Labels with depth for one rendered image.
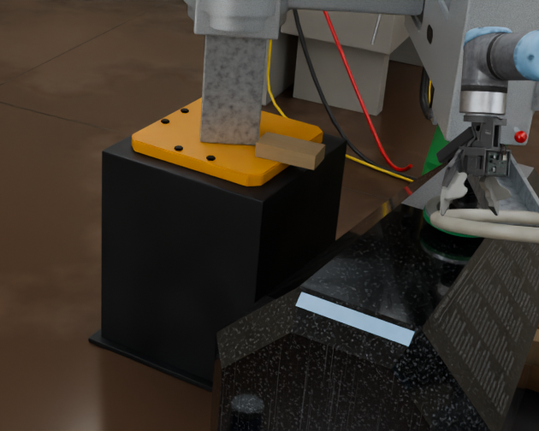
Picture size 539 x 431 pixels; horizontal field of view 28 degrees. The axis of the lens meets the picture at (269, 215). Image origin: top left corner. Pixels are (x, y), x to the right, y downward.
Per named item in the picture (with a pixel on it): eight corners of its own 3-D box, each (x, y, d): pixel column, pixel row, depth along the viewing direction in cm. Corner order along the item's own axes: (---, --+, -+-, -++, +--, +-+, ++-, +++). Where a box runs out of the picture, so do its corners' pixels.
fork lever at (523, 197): (424, 117, 311) (427, 101, 309) (490, 121, 312) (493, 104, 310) (474, 223, 249) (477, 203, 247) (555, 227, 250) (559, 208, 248)
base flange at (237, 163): (125, 149, 347) (125, 134, 345) (204, 104, 386) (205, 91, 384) (256, 190, 327) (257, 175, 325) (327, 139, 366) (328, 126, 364)
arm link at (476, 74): (488, 24, 202) (454, 26, 211) (482, 91, 204) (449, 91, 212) (525, 29, 207) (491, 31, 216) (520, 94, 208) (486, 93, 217)
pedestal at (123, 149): (87, 342, 378) (87, 150, 344) (189, 265, 430) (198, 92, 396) (250, 408, 351) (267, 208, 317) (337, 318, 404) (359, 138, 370)
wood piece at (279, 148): (254, 157, 340) (255, 142, 337) (266, 146, 348) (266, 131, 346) (314, 170, 334) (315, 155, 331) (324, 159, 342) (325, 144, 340)
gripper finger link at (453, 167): (442, 182, 208) (464, 146, 211) (437, 181, 210) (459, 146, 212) (456, 197, 211) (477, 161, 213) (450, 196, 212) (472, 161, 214)
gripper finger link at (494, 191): (512, 218, 214) (496, 180, 210) (491, 215, 219) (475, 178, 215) (523, 209, 215) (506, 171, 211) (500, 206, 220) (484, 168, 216)
